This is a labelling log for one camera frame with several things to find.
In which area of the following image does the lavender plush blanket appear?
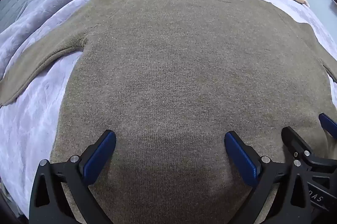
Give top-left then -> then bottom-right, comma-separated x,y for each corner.
0,0 -> 337,214

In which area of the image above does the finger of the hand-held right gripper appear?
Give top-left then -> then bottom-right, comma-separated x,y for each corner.
282,126 -> 337,167
318,113 -> 337,139

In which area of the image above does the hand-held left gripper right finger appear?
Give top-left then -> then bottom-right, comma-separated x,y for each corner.
224,131 -> 314,224

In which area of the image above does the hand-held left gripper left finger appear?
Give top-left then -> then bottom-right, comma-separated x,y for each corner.
29,130 -> 117,224

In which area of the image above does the olive knit sweater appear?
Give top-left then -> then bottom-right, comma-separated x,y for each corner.
0,0 -> 337,224

